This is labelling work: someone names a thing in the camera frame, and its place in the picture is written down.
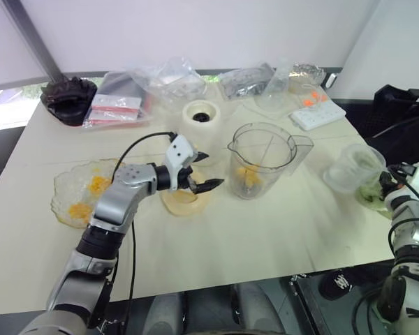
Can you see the cream blender lid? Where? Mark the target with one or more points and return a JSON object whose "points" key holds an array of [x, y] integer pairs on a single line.
{"points": [[181, 204]]}

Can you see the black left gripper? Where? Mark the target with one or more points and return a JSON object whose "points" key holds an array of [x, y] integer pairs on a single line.
{"points": [[186, 178]]}

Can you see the small white device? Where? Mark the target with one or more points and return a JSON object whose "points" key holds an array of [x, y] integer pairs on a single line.
{"points": [[330, 81]]}

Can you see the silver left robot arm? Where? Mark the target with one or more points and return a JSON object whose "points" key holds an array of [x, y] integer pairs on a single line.
{"points": [[120, 197]]}

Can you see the black ruffled bowl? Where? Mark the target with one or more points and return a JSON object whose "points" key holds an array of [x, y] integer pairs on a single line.
{"points": [[68, 99]]}

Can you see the clear plastic blender jar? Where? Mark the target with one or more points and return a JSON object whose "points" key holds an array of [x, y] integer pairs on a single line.
{"points": [[265, 139]]}

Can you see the clear plastic measuring cup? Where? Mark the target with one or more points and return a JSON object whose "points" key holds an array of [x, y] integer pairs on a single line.
{"points": [[351, 169]]}

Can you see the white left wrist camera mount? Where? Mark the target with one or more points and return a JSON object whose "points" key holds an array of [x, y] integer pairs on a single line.
{"points": [[178, 150]]}

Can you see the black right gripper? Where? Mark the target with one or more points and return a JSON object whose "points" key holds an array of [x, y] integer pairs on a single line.
{"points": [[387, 183]]}

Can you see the crinkled bag with beige contents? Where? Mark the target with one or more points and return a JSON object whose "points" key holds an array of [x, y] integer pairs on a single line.
{"points": [[305, 76]]}

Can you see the white power strip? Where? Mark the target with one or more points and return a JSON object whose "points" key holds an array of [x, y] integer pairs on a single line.
{"points": [[317, 117]]}

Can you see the small orange plastic pieces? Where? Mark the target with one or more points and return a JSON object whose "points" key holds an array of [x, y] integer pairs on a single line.
{"points": [[309, 101]]}

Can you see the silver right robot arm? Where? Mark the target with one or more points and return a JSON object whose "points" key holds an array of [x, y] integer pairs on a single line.
{"points": [[403, 213]]}

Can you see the black backpack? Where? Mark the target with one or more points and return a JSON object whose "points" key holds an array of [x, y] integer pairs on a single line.
{"points": [[398, 115]]}

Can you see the clear glass leaf-shaped bowl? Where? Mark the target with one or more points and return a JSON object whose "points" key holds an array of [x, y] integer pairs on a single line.
{"points": [[68, 188]]}

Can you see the crumpled clear plastic bag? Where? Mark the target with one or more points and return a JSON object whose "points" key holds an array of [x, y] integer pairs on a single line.
{"points": [[174, 82]]}

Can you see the orange segment pile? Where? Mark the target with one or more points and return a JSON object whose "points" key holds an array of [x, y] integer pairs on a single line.
{"points": [[79, 210], [98, 184]]}

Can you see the black cap with white print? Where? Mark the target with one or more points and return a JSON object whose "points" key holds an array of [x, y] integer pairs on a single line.
{"points": [[337, 282]]}

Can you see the cream blender base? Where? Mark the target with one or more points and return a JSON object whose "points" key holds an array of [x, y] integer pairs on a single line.
{"points": [[200, 130]]}

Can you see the plastic bag with dark contents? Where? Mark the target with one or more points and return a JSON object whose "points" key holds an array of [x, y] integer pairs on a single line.
{"points": [[244, 82]]}

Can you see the orange segments in jar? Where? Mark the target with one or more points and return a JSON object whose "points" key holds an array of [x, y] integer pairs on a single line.
{"points": [[248, 176]]}

